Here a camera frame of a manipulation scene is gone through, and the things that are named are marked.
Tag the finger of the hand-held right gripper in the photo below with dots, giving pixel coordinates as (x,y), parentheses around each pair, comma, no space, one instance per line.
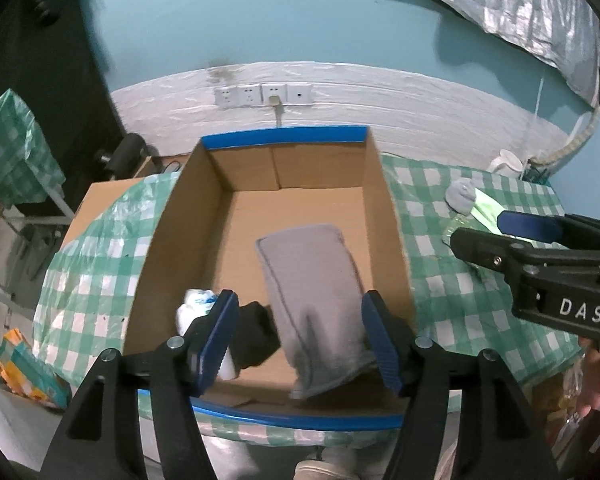
(530,226)
(480,247)

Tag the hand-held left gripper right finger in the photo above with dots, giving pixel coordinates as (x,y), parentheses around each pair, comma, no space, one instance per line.
(385,345)

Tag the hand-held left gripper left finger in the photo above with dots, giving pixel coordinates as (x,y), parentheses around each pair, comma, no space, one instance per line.
(215,345)

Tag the neon green cloth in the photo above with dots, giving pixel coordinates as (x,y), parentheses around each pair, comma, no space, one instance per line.
(485,210)

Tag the black socks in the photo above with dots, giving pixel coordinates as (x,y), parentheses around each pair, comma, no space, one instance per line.
(252,330)

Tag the light blue white socks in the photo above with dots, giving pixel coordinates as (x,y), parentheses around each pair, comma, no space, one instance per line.
(195,307)

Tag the long grey sock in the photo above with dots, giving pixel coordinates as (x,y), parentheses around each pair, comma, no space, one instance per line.
(310,280)

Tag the blue-edged cardboard box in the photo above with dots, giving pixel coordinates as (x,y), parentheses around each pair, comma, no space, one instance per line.
(300,200)

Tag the teal plastic basket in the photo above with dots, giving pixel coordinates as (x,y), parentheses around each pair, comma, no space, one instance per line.
(536,172)

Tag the white electric kettle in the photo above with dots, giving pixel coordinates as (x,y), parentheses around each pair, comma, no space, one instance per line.
(504,162)

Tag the green checked plastic tablecloth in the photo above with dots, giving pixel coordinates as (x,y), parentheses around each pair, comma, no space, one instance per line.
(95,280)

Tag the person's beige shoe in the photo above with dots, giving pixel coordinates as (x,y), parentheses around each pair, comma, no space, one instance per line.
(325,470)

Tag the flat brown cardboard sheet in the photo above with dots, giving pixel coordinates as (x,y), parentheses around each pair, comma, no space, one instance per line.
(100,205)

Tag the orange teal packet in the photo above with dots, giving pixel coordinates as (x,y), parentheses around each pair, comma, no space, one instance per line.
(30,370)

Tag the black cylinder speaker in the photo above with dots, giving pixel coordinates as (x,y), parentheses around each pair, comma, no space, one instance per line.
(127,155)

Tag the white plastic bag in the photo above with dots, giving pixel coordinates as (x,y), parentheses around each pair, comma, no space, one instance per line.
(15,425)

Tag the silver foil sheet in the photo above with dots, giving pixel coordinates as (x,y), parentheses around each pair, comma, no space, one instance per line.
(520,5)

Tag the green checked side table cloth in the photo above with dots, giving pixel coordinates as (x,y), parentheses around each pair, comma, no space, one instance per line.
(10,150)

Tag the black puffer jacket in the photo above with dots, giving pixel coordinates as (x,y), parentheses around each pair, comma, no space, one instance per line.
(42,5)

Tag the white metal table frame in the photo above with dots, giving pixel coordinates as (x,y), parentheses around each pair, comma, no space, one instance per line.
(40,220)

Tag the white wall socket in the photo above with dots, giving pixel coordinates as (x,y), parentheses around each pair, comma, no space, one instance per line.
(267,89)
(248,95)
(226,97)

